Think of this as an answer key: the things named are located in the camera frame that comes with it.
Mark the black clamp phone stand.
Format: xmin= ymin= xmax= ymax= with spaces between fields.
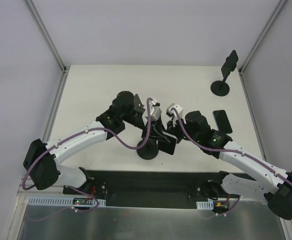
xmin=136 ymin=139 xmax=159 ymax=160
xmin=210 ymin=49 xmax=239 ymax=97

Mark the white-edged black phone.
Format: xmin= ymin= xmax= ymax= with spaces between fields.
xmin=157 ymin=134 xmax=178 ymax=155

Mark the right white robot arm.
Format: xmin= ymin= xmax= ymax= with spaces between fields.
xmin=166 ymin=104 xmax=292 ymax=220

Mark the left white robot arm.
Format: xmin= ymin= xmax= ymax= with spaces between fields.
xmin=22 ymin=91 xmax=177 ymax=195

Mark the grey stand with wooden base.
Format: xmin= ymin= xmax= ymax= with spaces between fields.
xmin=133 ymin=93 xmax=145 ymax=114

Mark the blue-edged black phone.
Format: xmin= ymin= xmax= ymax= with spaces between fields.
xmin=213 ymin=109 xmax=233 ymax=134

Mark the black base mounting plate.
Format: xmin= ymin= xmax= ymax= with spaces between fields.
xmin=62 ymin=169 xmax=269 ymax=208

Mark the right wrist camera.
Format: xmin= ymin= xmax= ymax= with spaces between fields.
xmin=166 ymin=103 xmax=184 ymax=126

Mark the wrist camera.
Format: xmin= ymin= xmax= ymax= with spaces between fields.
xmin=166 ymin=103 xmax=184 ymax=126
xmin=142 ymin=97 xmax=162 ymax=126

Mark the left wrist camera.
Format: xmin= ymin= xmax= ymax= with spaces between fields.
xmin=142 ymin=97 xmax=162 ymax=126

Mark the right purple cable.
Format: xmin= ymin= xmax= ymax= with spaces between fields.
xmin=172 ymin=107 xmax=292 ymax=217

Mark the purple cable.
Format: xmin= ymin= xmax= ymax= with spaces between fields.
xmin=20 ymin=97 xmax=159 ymax=192
xmin=172 ymin=107 xmax=292 ymax=217

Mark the right white cable duct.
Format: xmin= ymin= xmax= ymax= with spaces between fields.
xmin=196 ymin=199 xmax=229 ymax=210

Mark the white cable duct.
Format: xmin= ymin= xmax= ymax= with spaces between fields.
xmin=196 ymin=199 xmax=229 ymax=210
xmin=28 ymin=196 xmax=97 ymax=207

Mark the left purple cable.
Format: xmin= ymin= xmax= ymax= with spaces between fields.
xmin=20 ymin=97 xmax=159 ymax=192

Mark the left white cable duct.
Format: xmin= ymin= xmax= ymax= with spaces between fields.
xmin=28 ymin=196 xmax=97 ymax=207

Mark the aluminium frame post left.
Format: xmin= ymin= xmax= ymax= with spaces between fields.
xmin=23 ymin=0 xmax=68 ymax=74

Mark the aluminium frame post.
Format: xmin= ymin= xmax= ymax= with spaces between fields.
xmin=23 ymin=0 xmax=68 ymax=74
xmin=238 ymin=0 xmax=289 ymax=76

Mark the aluminium frame post right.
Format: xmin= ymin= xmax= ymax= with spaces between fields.
xmin=238 ymin=0 xmax=289 ymax=76

